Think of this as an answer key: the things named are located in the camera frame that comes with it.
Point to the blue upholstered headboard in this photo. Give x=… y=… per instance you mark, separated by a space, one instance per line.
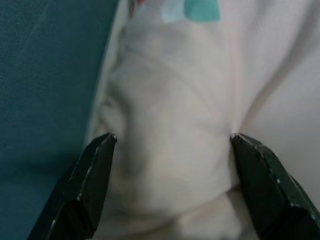
x=37 y=75

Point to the pink floral pillow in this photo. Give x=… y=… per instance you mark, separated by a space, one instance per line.
x=175 y=100

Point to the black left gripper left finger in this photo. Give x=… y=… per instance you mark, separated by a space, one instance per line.
x=85 y=190

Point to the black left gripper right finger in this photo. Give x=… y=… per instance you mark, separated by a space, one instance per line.
x=270 y=195

